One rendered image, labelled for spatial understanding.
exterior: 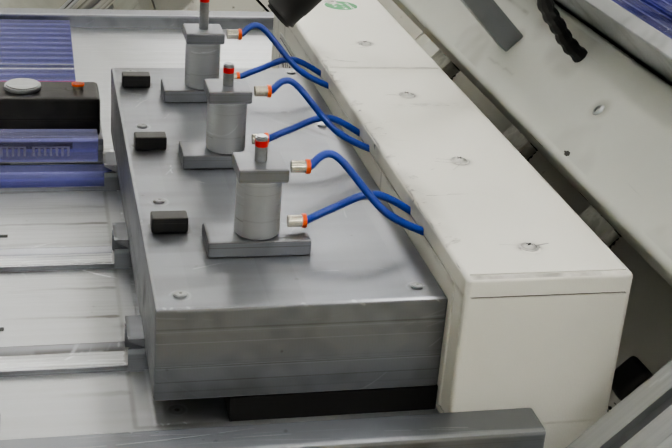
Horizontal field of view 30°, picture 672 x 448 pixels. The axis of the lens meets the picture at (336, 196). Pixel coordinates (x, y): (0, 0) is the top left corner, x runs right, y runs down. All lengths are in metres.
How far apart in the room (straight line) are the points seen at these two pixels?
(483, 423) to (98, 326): 0.21
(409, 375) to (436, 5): 0.40
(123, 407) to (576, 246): 0.22
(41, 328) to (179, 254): 0.10
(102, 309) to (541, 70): 0.29
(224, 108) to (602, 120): 0.20
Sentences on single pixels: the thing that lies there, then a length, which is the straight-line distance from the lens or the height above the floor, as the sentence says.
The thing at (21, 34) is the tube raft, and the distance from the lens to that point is 1.11.
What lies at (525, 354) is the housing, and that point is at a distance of 0.58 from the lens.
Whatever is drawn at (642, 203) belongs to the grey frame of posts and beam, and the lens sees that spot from 0.62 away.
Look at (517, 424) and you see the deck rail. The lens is 0.59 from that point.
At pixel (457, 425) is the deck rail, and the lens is 0.58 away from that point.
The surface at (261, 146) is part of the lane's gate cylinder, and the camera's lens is 0.59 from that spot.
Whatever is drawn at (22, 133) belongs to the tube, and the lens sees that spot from 0.58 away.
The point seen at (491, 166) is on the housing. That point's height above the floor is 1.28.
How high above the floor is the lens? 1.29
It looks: 7 degrees down
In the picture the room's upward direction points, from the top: 48 degrees clockwise
